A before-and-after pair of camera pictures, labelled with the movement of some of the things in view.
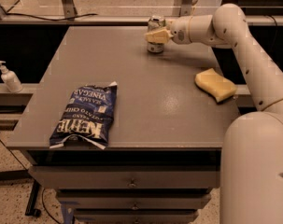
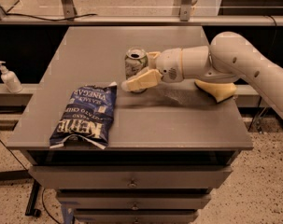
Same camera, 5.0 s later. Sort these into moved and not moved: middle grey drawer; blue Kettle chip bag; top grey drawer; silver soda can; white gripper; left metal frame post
Moved: white gripper; silver soda can
Not moved: blue Kettle chip bag; left metal frame post; middle grey drawer; top grey drawer
